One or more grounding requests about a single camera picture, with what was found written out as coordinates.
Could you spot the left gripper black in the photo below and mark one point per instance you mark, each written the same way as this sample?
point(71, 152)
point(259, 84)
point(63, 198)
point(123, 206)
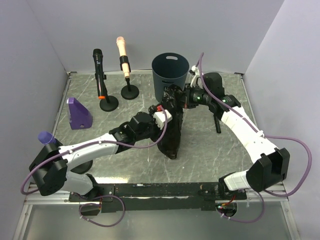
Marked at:
point(154, 138)

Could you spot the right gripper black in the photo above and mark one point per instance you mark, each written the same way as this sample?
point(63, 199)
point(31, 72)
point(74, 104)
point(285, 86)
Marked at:
point(187, 93)

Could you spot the black plastic trash bag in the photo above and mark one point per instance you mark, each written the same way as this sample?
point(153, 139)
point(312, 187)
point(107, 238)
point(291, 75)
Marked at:
point(170, 143)

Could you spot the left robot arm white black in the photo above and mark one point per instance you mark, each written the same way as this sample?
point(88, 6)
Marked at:
point(52, 169)

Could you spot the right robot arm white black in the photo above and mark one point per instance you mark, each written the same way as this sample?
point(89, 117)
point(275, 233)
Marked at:
point(270, 163)

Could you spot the dark blue trash bin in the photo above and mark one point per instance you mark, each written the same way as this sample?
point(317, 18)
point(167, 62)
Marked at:
point(168, 69)

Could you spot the black bar on table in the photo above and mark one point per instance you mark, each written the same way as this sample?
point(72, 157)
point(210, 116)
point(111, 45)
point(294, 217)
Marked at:
point(217, 124)

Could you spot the black stand of pink microphone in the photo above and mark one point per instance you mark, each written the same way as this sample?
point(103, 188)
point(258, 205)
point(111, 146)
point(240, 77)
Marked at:
point(129, 92)

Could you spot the purple wedge shaped box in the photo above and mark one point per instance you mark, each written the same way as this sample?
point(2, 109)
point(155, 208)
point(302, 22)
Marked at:
point(78, 115)

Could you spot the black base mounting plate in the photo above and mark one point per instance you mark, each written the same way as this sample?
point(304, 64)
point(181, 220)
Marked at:
point(204, 196)

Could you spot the pink beige microphone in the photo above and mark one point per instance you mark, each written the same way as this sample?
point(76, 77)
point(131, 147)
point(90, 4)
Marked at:
point(124, 60)

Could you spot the purple microphone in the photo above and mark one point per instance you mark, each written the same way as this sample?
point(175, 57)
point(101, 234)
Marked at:
point(47, 138)

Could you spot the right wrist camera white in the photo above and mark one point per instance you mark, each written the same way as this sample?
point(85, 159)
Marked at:
point(195, 73)

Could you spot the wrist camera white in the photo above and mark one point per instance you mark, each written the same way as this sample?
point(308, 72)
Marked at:
point(195, 73)
point(160, 117)

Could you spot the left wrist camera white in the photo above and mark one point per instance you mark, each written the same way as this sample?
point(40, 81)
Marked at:
point(160, 117)

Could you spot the aluminium front rail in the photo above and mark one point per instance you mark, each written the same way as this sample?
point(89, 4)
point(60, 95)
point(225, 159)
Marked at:
point(64, 197)

